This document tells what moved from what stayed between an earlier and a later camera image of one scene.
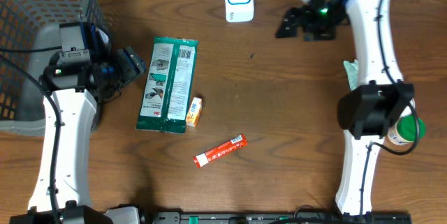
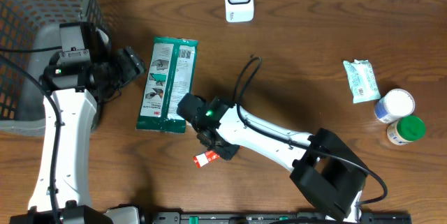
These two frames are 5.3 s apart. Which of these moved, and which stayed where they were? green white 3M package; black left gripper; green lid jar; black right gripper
Moved: black right gripper
Stayed: green lid jar; green white 3M package; black left gripper
